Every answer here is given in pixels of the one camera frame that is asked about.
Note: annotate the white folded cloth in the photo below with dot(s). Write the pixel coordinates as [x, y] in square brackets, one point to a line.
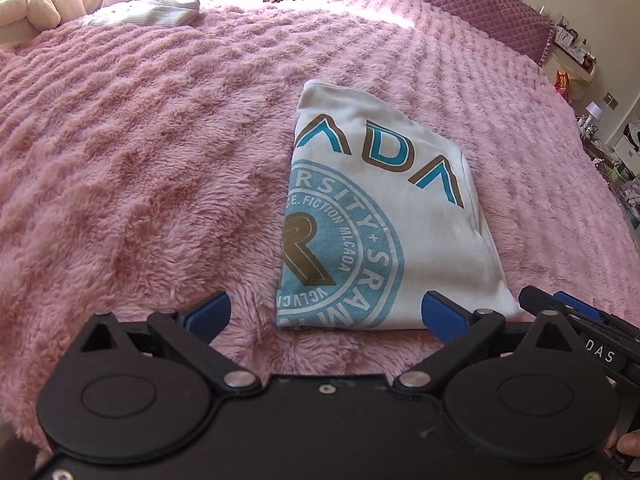
[146, 13]

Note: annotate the red snack bag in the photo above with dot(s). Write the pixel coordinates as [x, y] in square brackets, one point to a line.
[562, 84]

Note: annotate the white table lamp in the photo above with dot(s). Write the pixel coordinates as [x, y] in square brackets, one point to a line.
[593, 114]

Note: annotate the cluttered clothes shelf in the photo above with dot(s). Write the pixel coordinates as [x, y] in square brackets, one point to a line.
[620, 180]

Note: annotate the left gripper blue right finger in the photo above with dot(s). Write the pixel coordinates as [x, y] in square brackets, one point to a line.
[445, 319]

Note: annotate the white printed t-shirt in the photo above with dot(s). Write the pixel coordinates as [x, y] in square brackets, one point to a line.
[380, 211]

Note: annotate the person's right hand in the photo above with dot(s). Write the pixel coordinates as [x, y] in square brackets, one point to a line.
[624, 449]

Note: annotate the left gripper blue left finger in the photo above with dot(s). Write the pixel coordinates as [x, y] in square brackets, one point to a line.
[209, 317]

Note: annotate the pink fluffy blanket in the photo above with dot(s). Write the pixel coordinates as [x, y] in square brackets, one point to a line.
[146, 167]

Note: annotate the white plush toy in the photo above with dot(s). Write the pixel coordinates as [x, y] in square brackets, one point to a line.
[22, 20]

